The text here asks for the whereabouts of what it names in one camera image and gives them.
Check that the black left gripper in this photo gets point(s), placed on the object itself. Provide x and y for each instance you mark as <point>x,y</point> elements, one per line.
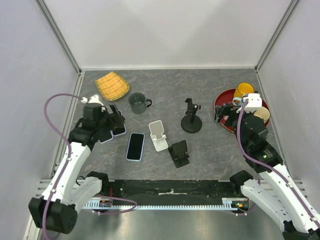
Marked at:
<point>104,112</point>

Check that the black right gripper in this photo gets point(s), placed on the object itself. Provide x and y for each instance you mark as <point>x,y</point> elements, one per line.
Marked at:
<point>230,110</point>

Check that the lavender-cased phone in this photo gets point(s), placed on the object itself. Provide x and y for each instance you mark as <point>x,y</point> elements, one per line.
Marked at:
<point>120,130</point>

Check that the purple-cased phone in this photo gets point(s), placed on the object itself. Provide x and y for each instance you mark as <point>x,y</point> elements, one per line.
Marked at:
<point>105,136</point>

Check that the blue-cased phone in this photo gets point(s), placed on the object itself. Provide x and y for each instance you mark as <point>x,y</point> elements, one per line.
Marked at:
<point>135,147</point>

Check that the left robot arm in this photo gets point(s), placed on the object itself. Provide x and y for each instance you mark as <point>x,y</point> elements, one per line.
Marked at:
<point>58,206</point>

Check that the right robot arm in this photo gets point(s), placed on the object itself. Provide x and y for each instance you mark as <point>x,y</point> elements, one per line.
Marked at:
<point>289,208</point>

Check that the black round-base phone stand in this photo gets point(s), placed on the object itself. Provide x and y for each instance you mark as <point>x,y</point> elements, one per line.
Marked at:
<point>191,123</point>

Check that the white phone stand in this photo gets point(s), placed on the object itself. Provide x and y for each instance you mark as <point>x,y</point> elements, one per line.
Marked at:
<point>158,137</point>

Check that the black folding phone stand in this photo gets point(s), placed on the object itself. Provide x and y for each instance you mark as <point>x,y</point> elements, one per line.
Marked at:
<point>179,154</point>

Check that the white and blue mug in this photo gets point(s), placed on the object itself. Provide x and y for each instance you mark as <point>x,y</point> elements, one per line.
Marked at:
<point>237,101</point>

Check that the dark green mug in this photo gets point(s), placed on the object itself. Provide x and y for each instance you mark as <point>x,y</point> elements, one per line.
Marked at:
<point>139,103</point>

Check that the yellow mug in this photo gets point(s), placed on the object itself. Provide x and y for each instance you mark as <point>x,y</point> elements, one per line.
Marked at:
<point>242,89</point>

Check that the yellow woven bamboo basket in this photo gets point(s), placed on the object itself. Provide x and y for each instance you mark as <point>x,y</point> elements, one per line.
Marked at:
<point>112,86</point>

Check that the beige cup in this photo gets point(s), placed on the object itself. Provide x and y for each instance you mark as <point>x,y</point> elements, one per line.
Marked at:
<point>263,113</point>

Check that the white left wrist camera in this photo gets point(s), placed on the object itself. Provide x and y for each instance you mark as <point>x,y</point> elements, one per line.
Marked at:
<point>94,99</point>

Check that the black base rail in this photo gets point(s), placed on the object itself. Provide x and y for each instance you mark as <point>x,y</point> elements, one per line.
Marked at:
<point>171,192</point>

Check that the grey cable duct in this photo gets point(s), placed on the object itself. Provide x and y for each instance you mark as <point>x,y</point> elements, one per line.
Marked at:
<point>228,204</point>

